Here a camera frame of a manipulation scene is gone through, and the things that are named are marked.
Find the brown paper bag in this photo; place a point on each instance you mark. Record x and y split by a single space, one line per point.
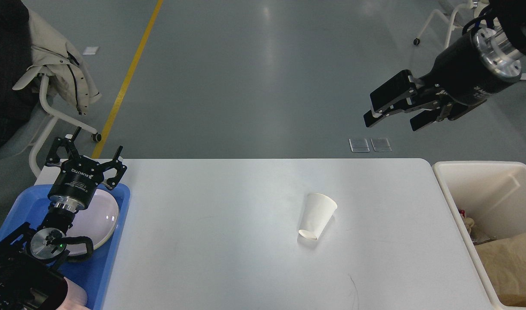
504 261

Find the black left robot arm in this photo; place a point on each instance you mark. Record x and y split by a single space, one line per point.
30 257

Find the pink mug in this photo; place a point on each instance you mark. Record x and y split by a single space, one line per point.
76 297

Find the cream plastic bin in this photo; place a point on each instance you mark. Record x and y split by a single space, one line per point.
493 193

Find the pink plate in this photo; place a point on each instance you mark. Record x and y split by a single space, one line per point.
99 219

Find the floor outlet plate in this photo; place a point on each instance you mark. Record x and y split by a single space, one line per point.
359 145
381 145

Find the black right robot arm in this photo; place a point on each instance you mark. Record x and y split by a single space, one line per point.
506 15

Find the white paper on floor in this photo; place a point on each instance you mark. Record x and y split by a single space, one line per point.
89 51

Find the white rolling chair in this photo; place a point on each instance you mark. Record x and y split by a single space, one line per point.
449 17

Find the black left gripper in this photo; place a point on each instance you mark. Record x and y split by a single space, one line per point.
75 183

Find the white chair with jacket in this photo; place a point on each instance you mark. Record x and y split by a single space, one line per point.
36 131

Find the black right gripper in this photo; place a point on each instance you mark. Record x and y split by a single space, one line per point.
478 65

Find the blue plastic tray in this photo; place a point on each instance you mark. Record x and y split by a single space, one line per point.
92 275

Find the white paper cup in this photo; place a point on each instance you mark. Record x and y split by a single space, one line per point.
317 212

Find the light green plate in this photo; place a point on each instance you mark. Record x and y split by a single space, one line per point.
98 242

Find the foil bag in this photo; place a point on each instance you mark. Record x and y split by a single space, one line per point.
480 237

